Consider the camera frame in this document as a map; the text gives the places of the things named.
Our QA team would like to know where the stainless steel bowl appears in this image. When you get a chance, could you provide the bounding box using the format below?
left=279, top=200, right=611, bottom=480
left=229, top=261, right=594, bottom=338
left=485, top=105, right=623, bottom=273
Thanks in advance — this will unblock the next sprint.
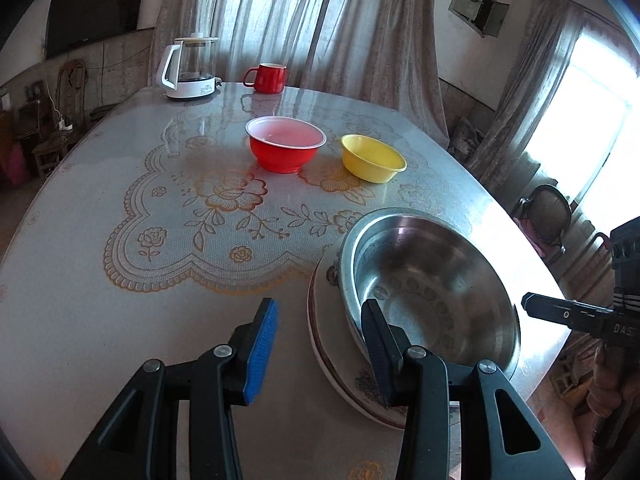
left=339, top=208, right=522, bottom=381

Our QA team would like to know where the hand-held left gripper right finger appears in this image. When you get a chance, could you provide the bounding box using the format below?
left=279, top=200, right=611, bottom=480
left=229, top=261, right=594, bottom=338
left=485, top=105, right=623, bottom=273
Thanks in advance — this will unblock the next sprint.
left=360, top=298, right=576, bottom=480

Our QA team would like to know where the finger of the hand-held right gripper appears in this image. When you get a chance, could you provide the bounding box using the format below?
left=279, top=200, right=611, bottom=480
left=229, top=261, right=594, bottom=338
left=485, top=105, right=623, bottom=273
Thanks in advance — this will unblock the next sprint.
left=521, top=292, right=608, bottom=333

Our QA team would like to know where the wide beige sheer curtain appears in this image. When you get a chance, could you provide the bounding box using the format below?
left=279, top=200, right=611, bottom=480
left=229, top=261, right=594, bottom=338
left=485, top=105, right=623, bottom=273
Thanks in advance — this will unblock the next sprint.
left=150, top=0, right=451, bottom=146

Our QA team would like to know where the pink cloth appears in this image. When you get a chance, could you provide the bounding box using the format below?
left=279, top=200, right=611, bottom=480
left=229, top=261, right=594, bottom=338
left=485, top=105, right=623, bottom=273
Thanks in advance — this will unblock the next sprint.
left=520, top=215, right=551, bottom=256

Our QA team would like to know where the white electric glass kettle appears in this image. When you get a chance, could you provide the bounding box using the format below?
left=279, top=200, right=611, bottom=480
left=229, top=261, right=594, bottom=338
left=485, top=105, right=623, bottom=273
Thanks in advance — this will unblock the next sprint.
left=159, top=32, right=223, bottom=101

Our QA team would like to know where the grey patterned bag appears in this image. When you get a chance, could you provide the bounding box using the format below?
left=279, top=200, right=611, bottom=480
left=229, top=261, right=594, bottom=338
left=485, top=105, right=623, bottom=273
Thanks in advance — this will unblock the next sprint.
left=452, top=117, right=486, bottom=158

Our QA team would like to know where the wooden chair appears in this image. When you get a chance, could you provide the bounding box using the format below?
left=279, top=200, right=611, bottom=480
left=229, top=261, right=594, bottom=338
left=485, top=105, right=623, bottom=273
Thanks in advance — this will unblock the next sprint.
left=32, top=59, right=88, bottom=176

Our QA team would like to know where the person's right hand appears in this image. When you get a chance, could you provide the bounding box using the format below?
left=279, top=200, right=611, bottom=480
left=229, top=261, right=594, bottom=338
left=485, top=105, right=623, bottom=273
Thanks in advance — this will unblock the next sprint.
left=590, top=342, right=628, bottom=416

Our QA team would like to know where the red plastic bowl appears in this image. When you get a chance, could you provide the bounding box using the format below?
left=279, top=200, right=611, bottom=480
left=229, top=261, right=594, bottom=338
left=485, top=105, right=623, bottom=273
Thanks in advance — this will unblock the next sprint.
left=245, top=116, right=328, bottom=174

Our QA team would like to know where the narrow beige sheer curtain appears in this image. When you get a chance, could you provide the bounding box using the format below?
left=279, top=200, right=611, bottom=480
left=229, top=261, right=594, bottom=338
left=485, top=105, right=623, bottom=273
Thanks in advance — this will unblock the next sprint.
left=465, top=0, right=586, bottom=186

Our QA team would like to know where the red mug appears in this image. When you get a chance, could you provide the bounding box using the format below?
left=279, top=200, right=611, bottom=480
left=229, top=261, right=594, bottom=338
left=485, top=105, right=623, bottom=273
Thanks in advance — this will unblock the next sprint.
left=242, top=63, right=287, bottom=94

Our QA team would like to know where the dark ornate chair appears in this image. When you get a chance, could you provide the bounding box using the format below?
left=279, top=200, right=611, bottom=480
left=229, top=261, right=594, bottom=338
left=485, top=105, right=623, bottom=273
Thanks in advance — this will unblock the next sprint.
left=515, top=184, right=573, bottom=261

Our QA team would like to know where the white floral plate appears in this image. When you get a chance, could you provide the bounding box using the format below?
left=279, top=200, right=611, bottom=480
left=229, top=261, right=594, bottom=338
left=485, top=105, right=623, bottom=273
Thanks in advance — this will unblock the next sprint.
left=312, top=247, right=416, bottom=421
left=306, top=255, right=408, bottom=430

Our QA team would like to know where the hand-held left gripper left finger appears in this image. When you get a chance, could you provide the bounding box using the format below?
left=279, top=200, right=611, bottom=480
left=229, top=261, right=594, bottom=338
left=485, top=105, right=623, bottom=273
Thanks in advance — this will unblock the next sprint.
left=60, top=297, right=280, bottom=480

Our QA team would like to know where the yellow plastic bowl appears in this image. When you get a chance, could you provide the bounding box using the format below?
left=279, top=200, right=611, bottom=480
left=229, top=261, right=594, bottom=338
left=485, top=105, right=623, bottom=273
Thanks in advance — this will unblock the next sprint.
left=340, top=134, right=407, bottom=184

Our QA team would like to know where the pink bag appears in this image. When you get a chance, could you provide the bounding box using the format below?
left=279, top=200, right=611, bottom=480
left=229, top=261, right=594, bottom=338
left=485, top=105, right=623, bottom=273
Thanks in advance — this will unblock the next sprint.
left=0, top=142, right=30, bottom=186

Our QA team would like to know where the black wall television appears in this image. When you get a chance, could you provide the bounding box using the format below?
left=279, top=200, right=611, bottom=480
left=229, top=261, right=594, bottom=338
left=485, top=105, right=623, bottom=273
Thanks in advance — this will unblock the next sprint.
left=45, top=0, right=151, bottom=60

